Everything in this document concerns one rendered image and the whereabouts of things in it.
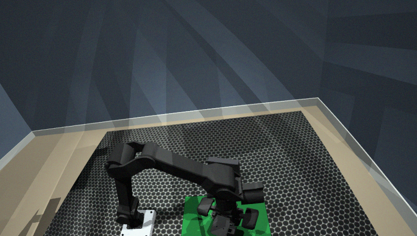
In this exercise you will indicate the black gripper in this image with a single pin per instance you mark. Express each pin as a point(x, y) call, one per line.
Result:
point(249, 218)

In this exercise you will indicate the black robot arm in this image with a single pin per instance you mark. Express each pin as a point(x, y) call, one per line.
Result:
point(219, 181)

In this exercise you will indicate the black square cooling fan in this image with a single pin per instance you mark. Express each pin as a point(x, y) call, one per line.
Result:
point(224, 161)

